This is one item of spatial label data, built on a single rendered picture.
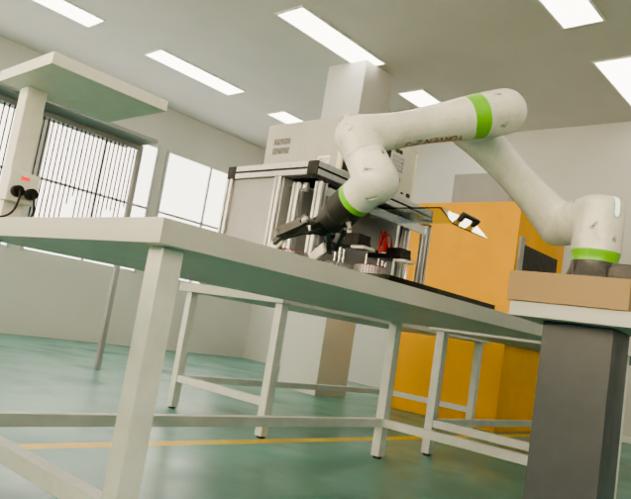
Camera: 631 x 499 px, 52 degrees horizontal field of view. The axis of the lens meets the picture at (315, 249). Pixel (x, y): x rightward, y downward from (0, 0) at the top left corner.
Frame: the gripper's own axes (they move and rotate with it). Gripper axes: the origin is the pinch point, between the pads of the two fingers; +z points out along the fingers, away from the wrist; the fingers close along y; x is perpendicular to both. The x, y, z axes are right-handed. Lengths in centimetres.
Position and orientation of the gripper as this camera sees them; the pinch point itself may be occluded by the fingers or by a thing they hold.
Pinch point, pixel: (292, 252)
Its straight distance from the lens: 176.6
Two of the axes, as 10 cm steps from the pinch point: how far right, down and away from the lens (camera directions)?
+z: -5.9, 4.9, 6.3
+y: 7.9, 2.0, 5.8
